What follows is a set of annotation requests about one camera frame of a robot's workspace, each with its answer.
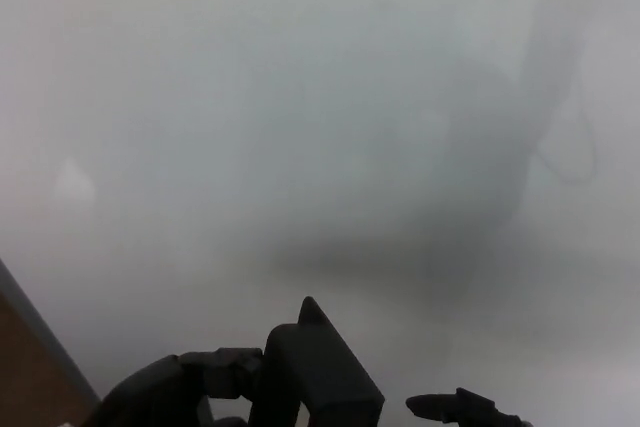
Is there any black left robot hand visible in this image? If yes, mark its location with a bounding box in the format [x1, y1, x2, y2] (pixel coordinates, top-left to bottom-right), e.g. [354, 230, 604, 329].
[101, 322, 312, 427]

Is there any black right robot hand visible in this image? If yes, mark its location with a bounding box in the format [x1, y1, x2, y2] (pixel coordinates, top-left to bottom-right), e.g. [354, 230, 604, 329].
[404, 386, 524, 427]

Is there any black magnetic marker holder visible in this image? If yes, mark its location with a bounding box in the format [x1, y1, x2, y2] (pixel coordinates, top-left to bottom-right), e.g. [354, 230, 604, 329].
[297, 295, 387, 427]

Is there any white whiteboard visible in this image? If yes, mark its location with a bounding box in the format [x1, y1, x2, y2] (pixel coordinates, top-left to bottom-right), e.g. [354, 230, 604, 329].
[0, 0, 640, 427]

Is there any grey whiteboard frame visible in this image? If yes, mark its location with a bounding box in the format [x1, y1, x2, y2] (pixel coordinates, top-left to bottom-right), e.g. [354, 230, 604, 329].
[0, 256, 104, 404]

